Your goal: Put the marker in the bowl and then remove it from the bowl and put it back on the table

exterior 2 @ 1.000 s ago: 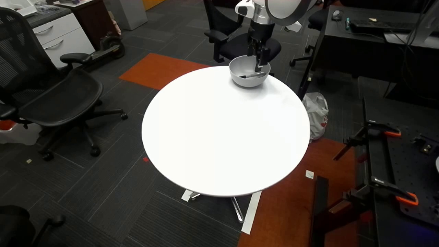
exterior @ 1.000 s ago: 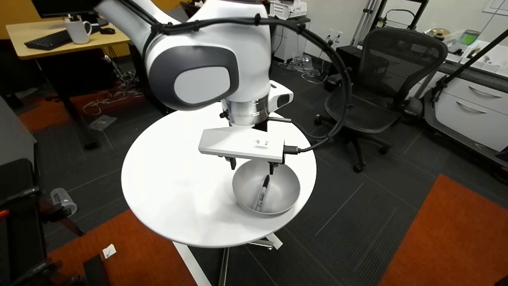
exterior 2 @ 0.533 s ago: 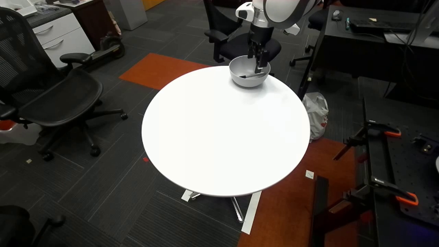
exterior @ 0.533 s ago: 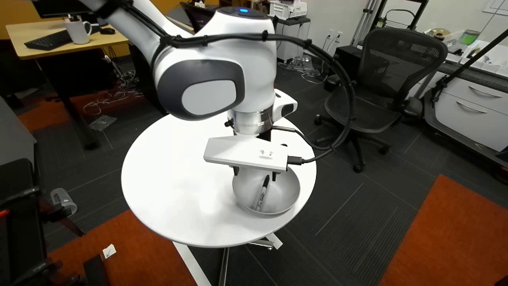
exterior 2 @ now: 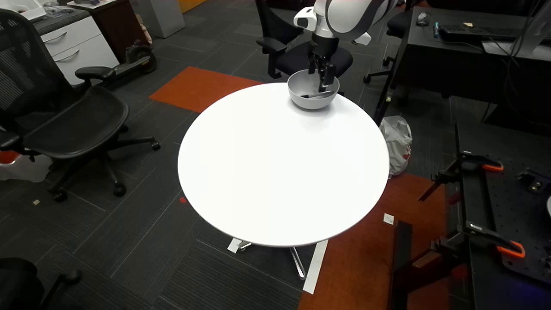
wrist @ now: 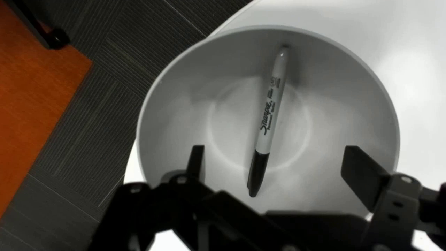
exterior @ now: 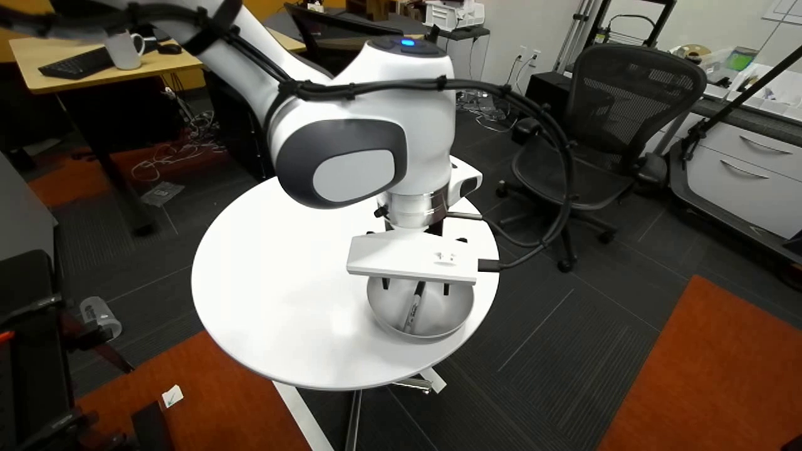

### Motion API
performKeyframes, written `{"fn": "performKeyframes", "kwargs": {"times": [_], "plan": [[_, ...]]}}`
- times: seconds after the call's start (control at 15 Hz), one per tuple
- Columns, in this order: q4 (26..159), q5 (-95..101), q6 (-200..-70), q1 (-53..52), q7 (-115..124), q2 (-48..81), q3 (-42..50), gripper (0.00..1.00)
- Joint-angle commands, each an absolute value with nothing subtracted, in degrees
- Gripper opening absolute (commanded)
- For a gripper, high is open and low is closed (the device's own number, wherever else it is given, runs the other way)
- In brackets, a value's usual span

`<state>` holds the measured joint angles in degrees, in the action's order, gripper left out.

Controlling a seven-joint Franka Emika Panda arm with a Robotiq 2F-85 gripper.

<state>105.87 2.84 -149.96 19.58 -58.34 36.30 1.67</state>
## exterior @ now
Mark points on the black marker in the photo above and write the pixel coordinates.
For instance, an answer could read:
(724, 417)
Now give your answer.
(413, 312)

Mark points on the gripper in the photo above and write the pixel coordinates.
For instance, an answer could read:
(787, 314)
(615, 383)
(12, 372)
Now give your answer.
(437, 229)

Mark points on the white drawer cabinet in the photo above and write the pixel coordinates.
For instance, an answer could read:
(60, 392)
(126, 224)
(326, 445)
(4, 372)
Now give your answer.
(739, 169)

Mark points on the wall socket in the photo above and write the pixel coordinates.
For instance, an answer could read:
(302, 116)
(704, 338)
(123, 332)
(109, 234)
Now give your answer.
(528, 55)

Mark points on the black pole stand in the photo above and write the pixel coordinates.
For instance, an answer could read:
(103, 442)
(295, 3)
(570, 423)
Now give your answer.
(739, 100)

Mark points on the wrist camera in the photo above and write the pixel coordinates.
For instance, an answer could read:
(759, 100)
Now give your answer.
(407, 257)

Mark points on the white mug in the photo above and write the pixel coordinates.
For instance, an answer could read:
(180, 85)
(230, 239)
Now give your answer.
(124, 50)

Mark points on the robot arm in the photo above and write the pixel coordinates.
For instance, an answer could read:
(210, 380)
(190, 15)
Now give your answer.
(369, 94)

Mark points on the small paper note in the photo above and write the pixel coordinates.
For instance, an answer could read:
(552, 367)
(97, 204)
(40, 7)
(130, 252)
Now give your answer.
(172, 396)

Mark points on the black computer tower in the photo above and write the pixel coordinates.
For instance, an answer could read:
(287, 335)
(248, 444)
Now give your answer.
(546, 91)

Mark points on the wooden desk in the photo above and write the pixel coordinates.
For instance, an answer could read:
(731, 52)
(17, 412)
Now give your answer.
(156, 66)

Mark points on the white printer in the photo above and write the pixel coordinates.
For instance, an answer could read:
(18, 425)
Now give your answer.
(454, 14)

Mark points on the black mesh office chair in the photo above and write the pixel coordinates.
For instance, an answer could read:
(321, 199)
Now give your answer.
(626, 100)

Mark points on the black computer mouse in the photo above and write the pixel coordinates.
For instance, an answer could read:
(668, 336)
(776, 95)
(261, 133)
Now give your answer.
(169, 48)

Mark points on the black keyboard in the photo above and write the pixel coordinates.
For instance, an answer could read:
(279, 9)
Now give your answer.
(78, 64)

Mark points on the grey bowl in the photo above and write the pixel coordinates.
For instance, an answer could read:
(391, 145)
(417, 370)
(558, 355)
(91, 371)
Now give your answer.
(438, 316)

